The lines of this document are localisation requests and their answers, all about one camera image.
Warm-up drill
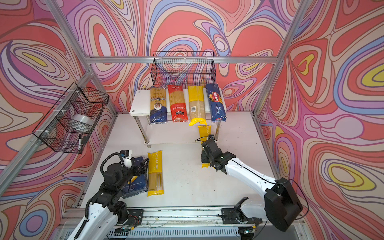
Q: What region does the black wire basket back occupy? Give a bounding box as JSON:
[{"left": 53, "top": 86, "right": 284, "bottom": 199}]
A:
[{"left": 151, "top": 50, "right": 216, "bottom": 88}]

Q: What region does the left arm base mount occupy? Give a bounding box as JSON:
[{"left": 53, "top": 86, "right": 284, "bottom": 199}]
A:
[{"left": 116, "top": 209, "right": 144, "bottom": 233}]

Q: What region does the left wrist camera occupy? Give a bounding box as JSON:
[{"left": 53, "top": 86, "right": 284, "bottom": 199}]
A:
[{"left": 120, "top": 150, "right": 131, "bottom": 159}]

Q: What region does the yellow clear spaghetti bag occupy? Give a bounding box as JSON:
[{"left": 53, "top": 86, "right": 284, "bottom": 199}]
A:
[{"left": 188, "top": 86, "right": 207, "bottom": 126}]

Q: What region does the blue Barilla pasta box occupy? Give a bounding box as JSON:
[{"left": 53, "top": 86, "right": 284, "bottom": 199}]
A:
[{"left": 122, "top": 157, "right": 149, "bottom": 199}]

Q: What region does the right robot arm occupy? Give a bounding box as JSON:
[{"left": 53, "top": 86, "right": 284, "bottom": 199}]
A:
[{"left": 201, "top": 135, "right": 303, "bottom": 232}]

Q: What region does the clear blue Ankara spaghetti bag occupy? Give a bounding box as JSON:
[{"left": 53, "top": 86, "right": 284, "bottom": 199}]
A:
[{"left": 149, "top": 87, "right": 168, "bottom": 125}]

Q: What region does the yellow pastatime bag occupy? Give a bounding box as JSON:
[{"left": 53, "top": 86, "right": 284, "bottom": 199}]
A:
[
  {"left": 196, "top": 126, "right": 211, "bottom": 168},
  {"left": 148, "top": 151, "right": 164, "bottom": 197}
]

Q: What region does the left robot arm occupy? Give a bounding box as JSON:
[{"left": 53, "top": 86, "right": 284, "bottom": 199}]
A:
[{"left": 68, "top": 163, "right": 147, "bottom": 240}]

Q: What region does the black wire basket left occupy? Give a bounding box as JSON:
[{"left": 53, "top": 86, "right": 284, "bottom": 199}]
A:
[{"left": 32, "top": 83, "right": 109, "bottom": 154}]

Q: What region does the blue Barilla spaghetti bag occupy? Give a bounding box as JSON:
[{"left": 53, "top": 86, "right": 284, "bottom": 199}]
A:
[{"left": 206, "top": 84, "right": 227, "bottom": 122}]

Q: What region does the black marker pen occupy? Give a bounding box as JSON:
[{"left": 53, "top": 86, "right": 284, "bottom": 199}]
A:
[{"left": 78, "top": 134, "right": 82, "bottom": 152}]

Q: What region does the white two-tier shelf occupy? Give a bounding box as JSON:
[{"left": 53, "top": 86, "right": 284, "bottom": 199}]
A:
[{"left": 128, "top": 87, "right": 227, "bottom": 149}]

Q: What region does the red spaghetti bag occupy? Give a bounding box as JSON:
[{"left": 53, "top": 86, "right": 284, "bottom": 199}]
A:
[{"left": 168, "top": 85, "right": 188, "bottom": 123}]

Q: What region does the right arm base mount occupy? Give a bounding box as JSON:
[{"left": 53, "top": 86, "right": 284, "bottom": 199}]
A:
[{"left": 218, "top": 207, "right": 263, "bottom": 226}]

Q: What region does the black wire basket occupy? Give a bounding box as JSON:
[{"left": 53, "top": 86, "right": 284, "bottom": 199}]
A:
[
  {"left": 151, "top": 50, "right": 216, "bottom": 88},
  {"left": 32, "top": 83, "right": 109, "bottom": 154}
]

